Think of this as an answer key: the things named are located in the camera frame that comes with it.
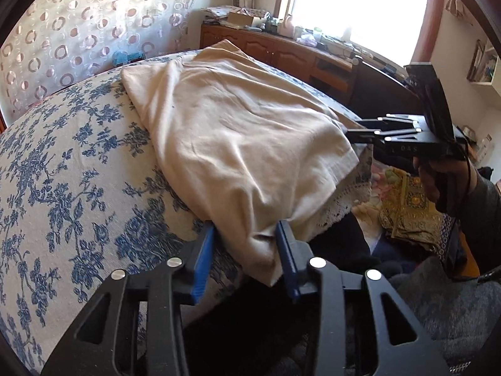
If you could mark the small white jar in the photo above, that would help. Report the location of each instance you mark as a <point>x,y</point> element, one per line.
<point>299,32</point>

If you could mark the long wooden cabinet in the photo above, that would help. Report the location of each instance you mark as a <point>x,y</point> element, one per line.
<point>274,51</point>

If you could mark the open cardboard box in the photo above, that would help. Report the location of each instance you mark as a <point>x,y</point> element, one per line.
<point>240,19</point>

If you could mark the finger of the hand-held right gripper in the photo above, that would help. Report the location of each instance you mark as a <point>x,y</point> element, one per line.
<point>399,120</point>
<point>383,135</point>

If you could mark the folded floral cloth stack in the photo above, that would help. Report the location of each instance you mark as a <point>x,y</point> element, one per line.
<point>215,12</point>

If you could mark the yellow patterned cushion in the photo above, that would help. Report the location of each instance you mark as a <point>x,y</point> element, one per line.
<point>411,215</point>

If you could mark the beige printed t-shirt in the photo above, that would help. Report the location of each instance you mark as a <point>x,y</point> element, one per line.
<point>235,145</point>

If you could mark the small blue toy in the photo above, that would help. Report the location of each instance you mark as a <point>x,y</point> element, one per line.
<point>127,58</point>

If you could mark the person's right hand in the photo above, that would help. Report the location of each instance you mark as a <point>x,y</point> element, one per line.
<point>446,184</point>

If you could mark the green capped bottle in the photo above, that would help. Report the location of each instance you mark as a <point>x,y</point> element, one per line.
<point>318,35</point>

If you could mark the person's grey pants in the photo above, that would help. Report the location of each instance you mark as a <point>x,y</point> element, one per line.
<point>442,313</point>

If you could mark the white wall shelf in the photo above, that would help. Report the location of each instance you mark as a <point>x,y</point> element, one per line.
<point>483,66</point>

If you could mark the white lace bed trim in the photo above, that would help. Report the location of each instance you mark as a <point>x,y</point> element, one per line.
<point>344,207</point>

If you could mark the wooden framed window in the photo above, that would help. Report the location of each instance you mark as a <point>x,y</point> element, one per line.
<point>352,0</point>

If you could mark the dark cloth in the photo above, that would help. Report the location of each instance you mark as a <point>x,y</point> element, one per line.
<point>352,250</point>

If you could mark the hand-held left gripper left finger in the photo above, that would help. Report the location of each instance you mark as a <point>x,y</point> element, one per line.
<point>203,266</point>

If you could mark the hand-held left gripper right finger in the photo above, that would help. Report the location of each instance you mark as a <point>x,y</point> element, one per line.
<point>287,266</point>

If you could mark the pale pink jug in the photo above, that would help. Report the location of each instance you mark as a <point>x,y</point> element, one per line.
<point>288,26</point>

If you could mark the circle patterned sheer curtain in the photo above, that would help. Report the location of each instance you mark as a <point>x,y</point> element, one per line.
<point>78,27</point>

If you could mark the crumpled white tissue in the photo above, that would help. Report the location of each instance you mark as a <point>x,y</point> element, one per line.
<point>306,39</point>

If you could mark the person's right forearm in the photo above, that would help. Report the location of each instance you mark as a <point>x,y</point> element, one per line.
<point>485,211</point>

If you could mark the blue floral bedspread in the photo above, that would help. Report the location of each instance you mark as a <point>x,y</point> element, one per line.
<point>78,184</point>

